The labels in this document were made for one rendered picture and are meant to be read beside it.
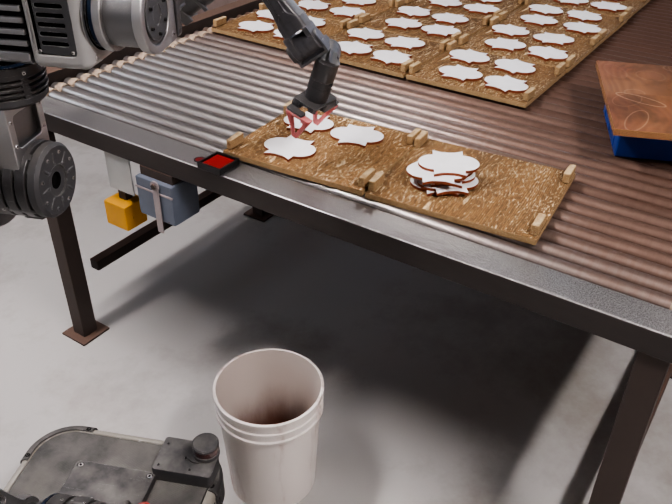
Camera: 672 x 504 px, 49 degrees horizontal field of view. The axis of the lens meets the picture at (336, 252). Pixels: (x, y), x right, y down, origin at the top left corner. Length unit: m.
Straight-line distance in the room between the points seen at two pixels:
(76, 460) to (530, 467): 1.31
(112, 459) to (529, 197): 1.26
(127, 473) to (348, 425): 0.75
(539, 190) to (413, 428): 0.97
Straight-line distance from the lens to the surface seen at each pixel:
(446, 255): 1.57
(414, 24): 2.93
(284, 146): 1.93
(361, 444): 2.38
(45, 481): 2.10
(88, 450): 2.14
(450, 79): 2.43
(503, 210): 1.71
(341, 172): 1.82
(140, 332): 2.84
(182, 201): 2.05
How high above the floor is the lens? 1.79
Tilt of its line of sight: 34 degrees down
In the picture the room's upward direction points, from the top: 1 degrees clockwise
